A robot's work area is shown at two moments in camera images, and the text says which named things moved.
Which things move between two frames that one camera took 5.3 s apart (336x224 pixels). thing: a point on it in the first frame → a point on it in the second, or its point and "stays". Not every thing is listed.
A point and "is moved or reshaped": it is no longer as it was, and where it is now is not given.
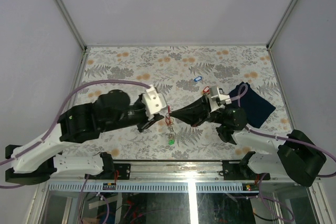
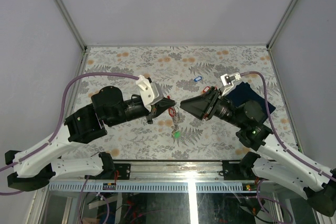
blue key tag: (198, 78) stays
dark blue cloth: (256, 107) stays
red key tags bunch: (206, 90) stays
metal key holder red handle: (169, 123) is moved or reshaped
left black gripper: (150, 121) → (163, 106)
